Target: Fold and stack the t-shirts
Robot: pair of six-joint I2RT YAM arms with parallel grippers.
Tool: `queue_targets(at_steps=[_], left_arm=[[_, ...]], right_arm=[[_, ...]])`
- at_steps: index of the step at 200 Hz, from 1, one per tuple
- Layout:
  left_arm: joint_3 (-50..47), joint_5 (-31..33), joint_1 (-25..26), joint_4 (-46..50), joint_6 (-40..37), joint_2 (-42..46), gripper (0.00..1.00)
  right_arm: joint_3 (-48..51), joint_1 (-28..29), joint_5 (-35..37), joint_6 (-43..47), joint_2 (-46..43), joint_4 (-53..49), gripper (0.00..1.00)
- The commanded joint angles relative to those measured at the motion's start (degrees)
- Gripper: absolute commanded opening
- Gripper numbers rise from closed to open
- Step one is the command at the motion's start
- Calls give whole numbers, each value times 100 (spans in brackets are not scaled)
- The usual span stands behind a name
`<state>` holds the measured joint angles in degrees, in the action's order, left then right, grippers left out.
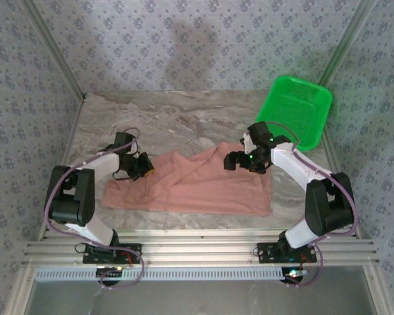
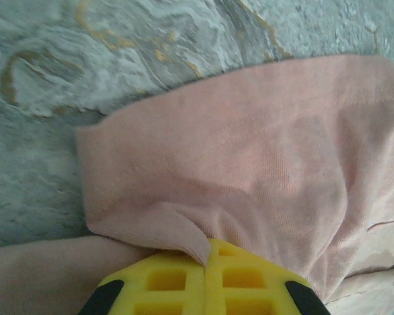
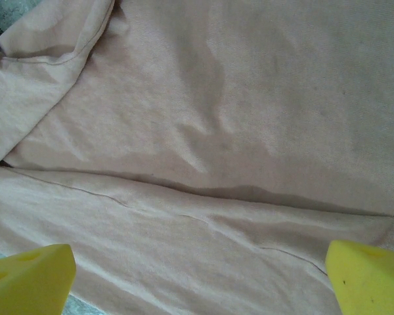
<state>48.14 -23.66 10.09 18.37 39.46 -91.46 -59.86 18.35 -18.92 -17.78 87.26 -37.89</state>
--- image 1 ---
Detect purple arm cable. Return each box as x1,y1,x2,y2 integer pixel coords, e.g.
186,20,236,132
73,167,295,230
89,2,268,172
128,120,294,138
44,127,146,290
248,120,361,289

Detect aluminium corner post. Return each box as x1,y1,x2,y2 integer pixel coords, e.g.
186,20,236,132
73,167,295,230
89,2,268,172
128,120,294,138
19,0,88,101
317,0,380,88

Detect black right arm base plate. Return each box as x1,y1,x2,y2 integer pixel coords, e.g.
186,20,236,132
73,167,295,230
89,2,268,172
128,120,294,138
257,241,318,264

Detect green plastic basket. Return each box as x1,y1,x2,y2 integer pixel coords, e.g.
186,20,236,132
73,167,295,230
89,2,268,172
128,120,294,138
255,74,334,152

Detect aluminium lower frame post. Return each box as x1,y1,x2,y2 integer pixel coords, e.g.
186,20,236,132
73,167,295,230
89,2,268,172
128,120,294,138
364,265,394,315
3,265,35,315

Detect grey slotted cable duct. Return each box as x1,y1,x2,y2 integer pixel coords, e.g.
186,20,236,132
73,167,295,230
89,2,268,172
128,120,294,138
34,265,311,282

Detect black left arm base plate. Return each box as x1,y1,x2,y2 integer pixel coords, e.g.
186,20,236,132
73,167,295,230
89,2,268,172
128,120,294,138
82,243,142,264

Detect black controller board with light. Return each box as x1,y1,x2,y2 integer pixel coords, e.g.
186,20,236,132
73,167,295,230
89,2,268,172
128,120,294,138
280,267,308,285

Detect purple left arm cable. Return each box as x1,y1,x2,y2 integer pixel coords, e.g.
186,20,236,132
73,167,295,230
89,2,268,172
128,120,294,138
44,127,146,290

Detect pink t-shirt with pixel print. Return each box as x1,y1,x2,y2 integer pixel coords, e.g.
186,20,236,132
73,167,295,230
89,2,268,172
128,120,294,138
100,142,273,217

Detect aluminium rail frame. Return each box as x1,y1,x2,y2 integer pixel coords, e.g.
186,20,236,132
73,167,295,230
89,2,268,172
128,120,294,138
21,215,380,266

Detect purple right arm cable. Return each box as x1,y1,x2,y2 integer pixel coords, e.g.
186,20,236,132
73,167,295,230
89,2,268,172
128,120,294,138
248,120,361,289

